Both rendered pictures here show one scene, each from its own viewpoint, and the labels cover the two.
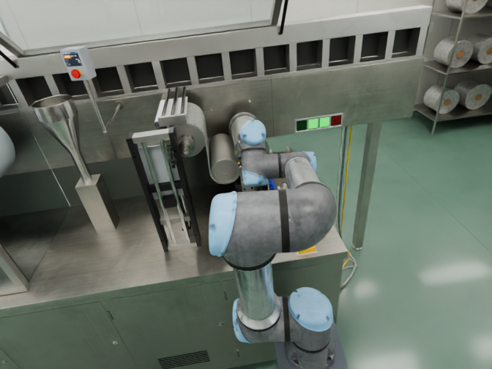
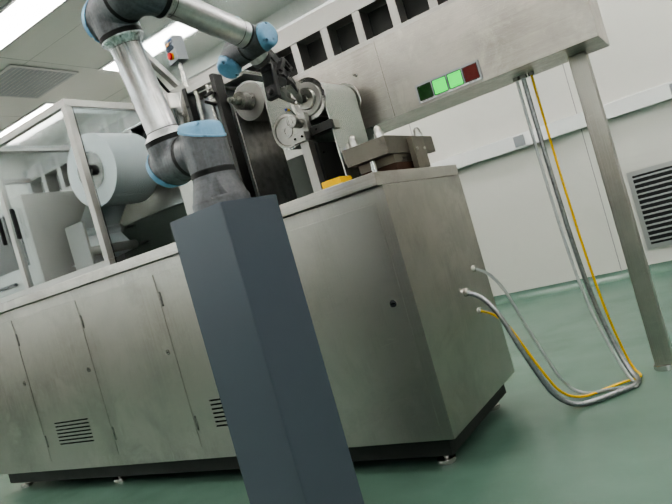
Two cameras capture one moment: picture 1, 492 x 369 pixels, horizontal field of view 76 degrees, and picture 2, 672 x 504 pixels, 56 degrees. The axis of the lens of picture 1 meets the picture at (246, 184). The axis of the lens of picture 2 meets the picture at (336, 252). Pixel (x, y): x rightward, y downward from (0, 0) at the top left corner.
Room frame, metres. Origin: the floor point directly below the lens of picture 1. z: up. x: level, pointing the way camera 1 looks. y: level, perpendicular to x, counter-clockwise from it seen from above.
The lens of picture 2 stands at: (-0.66, -1.29, 0.71)
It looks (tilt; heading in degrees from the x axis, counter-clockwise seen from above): 0 degrees down; 36
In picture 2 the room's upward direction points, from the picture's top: 16 degrees counter-clockwise
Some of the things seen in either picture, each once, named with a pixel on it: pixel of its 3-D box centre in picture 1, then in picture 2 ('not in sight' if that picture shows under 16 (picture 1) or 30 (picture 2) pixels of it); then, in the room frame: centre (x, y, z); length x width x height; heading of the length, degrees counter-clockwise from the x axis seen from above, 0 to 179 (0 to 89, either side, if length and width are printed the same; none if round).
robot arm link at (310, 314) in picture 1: (307, 316); (203, 146); (0.51, -0.13, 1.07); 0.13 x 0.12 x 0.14; 85
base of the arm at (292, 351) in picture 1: (309, 340); (218, 189); (0.51, -0.13, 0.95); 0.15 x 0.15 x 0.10
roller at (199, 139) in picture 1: (187, 128); (269, 103); (1.26, 0.22, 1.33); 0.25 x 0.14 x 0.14; 4
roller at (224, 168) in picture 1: (222, 157); (306, 131); (1.26, 0.09, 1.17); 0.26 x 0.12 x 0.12; 4
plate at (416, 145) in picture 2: not in sight; (419, 152); (1.34, -0.30, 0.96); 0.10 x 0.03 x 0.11; 4
